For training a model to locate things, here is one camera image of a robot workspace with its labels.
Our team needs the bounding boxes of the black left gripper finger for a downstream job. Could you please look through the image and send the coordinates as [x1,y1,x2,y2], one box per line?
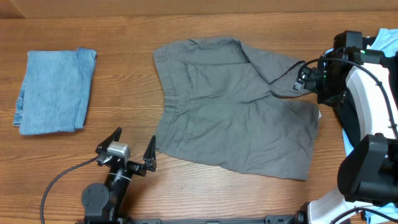
[142,136,156,165]
[95,127,122,154]

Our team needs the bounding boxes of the grey shorts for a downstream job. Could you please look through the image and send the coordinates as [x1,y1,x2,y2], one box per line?
[153,37,320,180]

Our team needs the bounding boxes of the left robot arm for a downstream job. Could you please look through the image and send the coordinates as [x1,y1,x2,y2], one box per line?
[81,127,157,223]

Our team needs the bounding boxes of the black garment in pile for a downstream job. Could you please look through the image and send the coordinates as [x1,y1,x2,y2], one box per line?
[317,35,398,156]

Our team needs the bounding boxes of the folded blue denim garment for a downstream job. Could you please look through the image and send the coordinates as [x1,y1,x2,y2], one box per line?
[13,48,97,136]

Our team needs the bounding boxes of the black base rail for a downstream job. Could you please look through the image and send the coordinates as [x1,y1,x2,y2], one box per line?
[78,212,309,224]

